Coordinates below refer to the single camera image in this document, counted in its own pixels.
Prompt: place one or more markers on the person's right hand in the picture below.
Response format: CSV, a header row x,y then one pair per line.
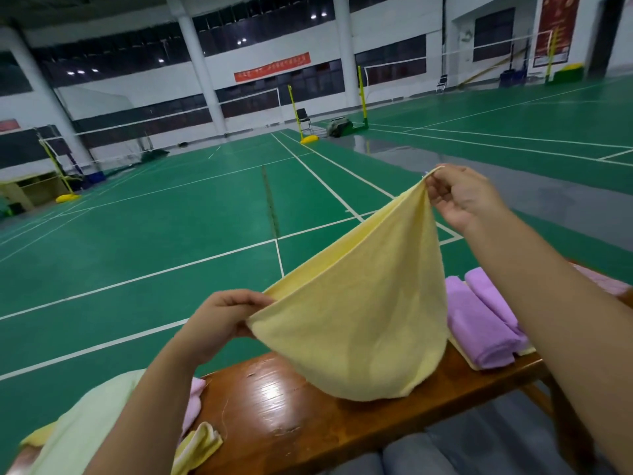
x,y
465,198

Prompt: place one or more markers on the person's left hand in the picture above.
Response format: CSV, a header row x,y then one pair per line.
x,y
218,321

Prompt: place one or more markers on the light pink towel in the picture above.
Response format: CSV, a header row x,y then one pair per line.
x,y
193,400
603,282

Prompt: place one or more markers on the purple towel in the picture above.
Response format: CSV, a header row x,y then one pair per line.
x,y
490,292
480,326

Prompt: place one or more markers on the yellow white striped cloth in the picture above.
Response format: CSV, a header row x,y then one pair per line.
x,y
196,448

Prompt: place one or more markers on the light green striped towel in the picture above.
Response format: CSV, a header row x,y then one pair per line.
x,y
84,430

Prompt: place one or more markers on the person's left forearm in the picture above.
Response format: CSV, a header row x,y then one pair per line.
x,y
143,420

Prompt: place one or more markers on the person's right forearm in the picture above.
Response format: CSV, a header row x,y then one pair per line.
x,y
564,321

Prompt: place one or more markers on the person's grey trousers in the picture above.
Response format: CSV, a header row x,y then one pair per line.
x,y
455,455

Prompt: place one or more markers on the brown wooden bench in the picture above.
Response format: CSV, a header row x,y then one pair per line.
x,y
277,420

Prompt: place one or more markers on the black sports bag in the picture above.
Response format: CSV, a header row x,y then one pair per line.
x,y
340,127

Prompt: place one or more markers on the dark folding chair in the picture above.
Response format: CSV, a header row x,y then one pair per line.
x,y
304,115

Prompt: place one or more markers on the badminton net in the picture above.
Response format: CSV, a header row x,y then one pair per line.
x,y
178,109

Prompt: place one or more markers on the red wall poster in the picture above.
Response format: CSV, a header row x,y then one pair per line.
x,y
558,29

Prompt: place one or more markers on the red wall banner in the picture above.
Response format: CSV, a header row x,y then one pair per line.
x,y
9,124
272,67

